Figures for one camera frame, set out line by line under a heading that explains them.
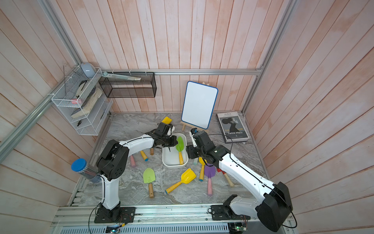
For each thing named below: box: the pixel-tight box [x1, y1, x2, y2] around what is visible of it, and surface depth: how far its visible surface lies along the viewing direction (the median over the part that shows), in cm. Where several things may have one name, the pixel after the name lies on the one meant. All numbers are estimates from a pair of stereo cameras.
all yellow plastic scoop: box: [165, 168, 197, 195], surface depth 87 cm
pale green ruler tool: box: [101, 72, 142, 81], surface depth 92 cm
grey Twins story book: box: [215, 111, 250, 144], surface depth 109 cm
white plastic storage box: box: [162, 133, 189, 169], surface depth 95 cm
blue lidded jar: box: [71, 157, 102, 184], surface depth 73 cm
